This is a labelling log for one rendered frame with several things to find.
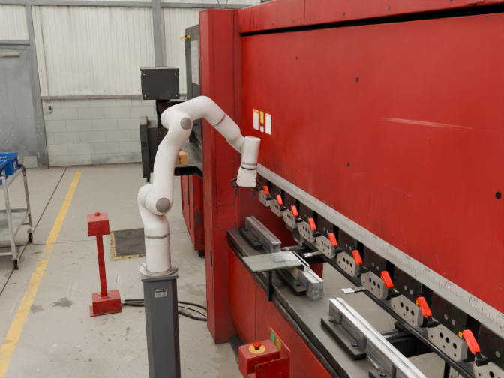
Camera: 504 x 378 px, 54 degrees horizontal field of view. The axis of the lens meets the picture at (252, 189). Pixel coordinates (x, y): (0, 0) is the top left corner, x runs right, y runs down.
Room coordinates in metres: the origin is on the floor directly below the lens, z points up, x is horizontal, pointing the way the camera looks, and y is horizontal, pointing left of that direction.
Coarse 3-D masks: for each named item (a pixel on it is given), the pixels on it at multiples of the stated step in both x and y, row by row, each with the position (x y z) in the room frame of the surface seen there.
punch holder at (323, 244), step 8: (320, 216) 2.12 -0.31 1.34; (320, 224) 2.12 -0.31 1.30; (328, 224) 2.04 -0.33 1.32; (320, 232) 2.11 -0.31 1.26; (328, 232) 2.04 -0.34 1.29; (336, 232) 2.01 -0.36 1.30; (320, 240) 2.10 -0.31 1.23; (328, 240) 2.04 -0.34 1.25; (336, 240) 2.01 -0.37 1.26; (320, 248) 2.10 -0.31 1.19; (328, 248) 2.04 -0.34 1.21; (328, 256) 2.02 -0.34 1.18; (336, 256) 2.02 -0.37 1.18
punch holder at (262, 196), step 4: (260, 176) 2.88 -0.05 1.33; (260, 180) 2.88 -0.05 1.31; (264, 180) 2.82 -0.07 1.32; (268, 180) 2.77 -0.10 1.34; (264, 184) 2.82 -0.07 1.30; (268, 184) 2.77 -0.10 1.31; (260, 188) 2.88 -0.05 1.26; (268, 188) 2.77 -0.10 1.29; (260, 192) 2.87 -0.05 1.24; (264, 192) 2.81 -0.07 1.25; (260, 196) 2.87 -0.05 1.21; (264, 196) 2.81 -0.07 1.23; (260, 200) 2.87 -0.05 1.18; (264, 200) 2.81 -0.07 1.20; (268, 200) 2.77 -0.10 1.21; (264, 204) 2.81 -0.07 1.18; (268, 204) 2.77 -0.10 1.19
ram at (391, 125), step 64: (256, 64) 2.95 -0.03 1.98; (320, 64) 2.18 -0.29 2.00; (384, 64) 1.72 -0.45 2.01; (448, 64) 1.42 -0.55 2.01; (320, 128) 2.15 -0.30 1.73; (384, 128) 1.70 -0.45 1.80; (448, 128) 1.40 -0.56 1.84; (320, 192) 2.13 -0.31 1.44; (384, 192) 1.67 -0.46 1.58; (448, 192) 1.37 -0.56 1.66; (384, 256) 1.64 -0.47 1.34; (448, 256) 1.34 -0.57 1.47
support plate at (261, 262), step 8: (248, 256) 2.45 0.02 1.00; (256, 256) 2.45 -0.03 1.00; (264, 256) 2.45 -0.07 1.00; (248, 264) 2.35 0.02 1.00; (256, 264) 2.35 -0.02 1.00; (264, 264) 2.35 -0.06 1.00; (272, 264) 2.35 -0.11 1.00; (280, 264) 2.35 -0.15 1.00; (288, 264) 2.35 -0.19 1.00; (296, 264) 2.35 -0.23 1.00
